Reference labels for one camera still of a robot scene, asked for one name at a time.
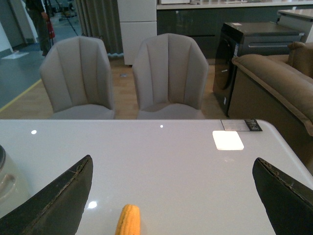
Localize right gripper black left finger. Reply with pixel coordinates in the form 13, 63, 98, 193
0, 155, 93, 235

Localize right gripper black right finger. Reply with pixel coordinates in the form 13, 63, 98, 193
252, 158, 313, 235

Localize yellow corn cob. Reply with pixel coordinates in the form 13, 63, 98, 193
115, 204, 141, 235

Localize black label sticker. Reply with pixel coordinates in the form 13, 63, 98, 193
221, 119, 262, 132

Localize brown sofa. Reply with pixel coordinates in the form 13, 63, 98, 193
228, 42, 313, 170

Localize left beige dining chair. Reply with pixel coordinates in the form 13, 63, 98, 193
39, 36, 115, 119

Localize beige dining chair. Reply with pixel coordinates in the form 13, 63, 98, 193
133, 33, 209, 119
39, 36, 115, 119

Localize black washing machine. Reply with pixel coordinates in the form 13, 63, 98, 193
213, 22, 304, 115

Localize red bin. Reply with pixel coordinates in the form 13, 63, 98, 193
47, 20, 55, 39

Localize right beige dining chair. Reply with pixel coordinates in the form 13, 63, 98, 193
133, 33, 209, 119

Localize grey curtain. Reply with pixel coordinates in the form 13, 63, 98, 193
75, 0, 123, 54

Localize black tripod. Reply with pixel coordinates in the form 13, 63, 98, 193
44, 0, 81, 46

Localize walking person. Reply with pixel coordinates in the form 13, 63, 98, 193
25, 0, 51, 57

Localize dark grey kitchen counter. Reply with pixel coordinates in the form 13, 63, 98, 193
156, 0, 313, 60

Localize white refrigerator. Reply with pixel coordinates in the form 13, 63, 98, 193
117, 0, 157, 65

